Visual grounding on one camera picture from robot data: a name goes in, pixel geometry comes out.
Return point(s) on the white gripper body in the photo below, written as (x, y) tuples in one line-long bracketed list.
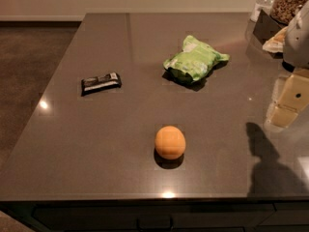
[(297, 43)]

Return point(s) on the green chip bag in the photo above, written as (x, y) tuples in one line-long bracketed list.
[(194, 62)]

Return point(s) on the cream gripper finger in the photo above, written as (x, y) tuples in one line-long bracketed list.
[(290, 96)]

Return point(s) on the jar of nuts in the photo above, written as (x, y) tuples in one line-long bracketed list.
[(283, 11)]

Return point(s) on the pale snack packet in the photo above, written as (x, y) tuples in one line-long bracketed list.
[(276, 43)]

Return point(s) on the orange fruit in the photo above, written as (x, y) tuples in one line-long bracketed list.
[(169, 143)]

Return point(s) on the clear plastic bottle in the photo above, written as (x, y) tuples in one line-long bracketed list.
[(260, 5)]

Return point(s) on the black box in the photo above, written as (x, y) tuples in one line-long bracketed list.
[(266, 27)]

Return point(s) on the black rxbar chocolate bar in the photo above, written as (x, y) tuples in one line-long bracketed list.
[(102, 82)]

